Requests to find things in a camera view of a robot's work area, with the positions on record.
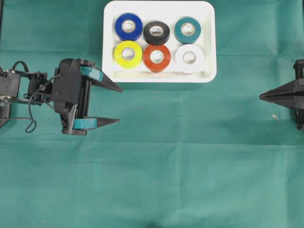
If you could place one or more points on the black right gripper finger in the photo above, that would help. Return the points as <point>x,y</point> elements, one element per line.
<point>285,102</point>
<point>285,89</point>

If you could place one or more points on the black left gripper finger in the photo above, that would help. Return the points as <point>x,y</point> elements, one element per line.
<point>92,122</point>
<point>97,76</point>

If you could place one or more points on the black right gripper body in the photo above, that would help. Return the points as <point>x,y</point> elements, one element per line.
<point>299,74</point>

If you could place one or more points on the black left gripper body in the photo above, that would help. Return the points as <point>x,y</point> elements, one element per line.
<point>67,119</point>

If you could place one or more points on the yellow tape roll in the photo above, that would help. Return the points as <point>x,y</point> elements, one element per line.
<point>128,54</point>

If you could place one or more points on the blue tape roll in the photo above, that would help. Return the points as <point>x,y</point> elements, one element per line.
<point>128,26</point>

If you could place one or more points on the red tape roll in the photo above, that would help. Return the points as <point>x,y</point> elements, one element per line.
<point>156,58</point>

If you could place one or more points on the black tape roll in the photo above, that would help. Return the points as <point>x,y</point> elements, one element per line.
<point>156,33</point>

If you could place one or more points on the white tape roll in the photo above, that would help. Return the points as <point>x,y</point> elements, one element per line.
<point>190,59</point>

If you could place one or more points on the green tape roll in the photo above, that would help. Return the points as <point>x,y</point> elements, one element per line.
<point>187,30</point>

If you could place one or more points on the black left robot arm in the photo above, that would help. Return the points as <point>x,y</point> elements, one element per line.
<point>19,85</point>

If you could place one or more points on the white plastic case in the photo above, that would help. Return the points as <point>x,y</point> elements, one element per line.
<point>168,12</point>

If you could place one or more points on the green table cloth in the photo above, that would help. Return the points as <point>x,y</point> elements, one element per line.
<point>182,155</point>

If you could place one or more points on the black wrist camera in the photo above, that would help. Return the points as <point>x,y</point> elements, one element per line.
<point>66,87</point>

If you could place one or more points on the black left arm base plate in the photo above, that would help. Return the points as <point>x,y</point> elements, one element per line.
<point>4,113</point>

